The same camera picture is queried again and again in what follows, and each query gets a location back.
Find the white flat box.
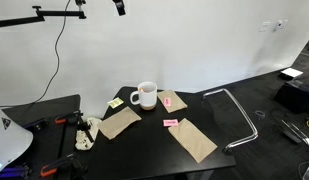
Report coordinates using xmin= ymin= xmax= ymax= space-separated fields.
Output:
xmin=279 ymin=67 xmax=304 ymax=80

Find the white ceramic mug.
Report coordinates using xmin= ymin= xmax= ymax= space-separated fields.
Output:
xmin=129 ymin=81 xmax=158 ymax=111

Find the black hanging cable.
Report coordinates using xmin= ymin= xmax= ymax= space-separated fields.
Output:
xmin=0 ymin=0 xmax=73 ymax=108

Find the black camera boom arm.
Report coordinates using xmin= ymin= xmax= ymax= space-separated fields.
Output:
xmin=0 ymin=5 xmax=87 ymax=36

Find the beige cloth napkin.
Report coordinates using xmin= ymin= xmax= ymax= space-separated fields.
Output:
xmin=97 ymin=105 xmax=143 ymax=141

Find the black box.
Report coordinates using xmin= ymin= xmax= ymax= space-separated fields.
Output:
xmin=273 ymin=79 xmax=309 ymax=115

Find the black overhead camera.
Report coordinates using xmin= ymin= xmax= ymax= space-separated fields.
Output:
xmin=112 ymin=0 xmax=127 ymax=17

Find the long brown paper bag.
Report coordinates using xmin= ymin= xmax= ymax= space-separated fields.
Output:
xmin=167 ymin=117 xmax=218 ymax=164

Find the black clamp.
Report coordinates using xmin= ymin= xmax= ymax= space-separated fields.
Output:
xmin=22 ymin=117 xmax=50 ymax=132

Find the white wall adapter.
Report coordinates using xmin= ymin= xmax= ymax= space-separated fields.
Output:
xmin=273 ymin=19 xmax=286 ymax=32

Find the crumpled white cloth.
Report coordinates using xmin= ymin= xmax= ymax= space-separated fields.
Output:
xmin=74 ymin=116 xmax=103 ymax=152

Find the orange handled bar clamp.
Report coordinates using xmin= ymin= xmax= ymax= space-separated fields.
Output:
xmin=39 ymin=152 xmax=87 ymax=178
xmin=54 ymin=110 xmax=96 ymax=144

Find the pale yellow printed note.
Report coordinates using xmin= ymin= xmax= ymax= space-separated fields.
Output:
xmin=107 ymin=96 xmax=125 ymax=110

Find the white wall plate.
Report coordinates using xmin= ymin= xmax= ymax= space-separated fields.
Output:
xmin=258 ymin=21 xmax=272 ymax=33

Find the chrome tube frame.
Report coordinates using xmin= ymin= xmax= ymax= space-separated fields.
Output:
xmin=202 ymin=88 xmax=259 ymax=154

